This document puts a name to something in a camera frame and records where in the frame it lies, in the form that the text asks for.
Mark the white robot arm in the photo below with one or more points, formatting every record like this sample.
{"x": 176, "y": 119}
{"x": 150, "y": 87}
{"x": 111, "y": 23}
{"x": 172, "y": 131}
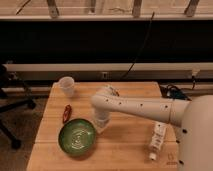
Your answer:
{"x": 194, "y": 118}

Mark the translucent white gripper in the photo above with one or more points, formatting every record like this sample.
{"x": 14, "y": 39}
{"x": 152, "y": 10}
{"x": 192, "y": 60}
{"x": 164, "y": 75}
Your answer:
{"x": 101, "y": 121}

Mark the green ceramic bowl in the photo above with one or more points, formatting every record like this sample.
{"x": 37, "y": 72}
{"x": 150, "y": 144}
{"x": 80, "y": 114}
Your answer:
{"x": 77, "y": 137}

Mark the white tube with cap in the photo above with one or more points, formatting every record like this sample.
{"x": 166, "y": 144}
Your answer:
{"x": 157, "y": 140}

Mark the red chili pepper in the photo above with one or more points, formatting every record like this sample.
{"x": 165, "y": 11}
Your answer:
{"x": 67, "y": 113}

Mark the white wall plug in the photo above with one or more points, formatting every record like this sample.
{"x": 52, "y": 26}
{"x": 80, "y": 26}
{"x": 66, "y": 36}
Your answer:
{"x": 195, "y": 72}

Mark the translucent plastic measuring cup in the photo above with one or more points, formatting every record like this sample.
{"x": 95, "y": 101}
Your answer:
{"x": 66, "y": 84}

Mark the white baseboard heater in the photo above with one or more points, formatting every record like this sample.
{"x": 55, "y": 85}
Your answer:
{"x": 112, "y": 71}

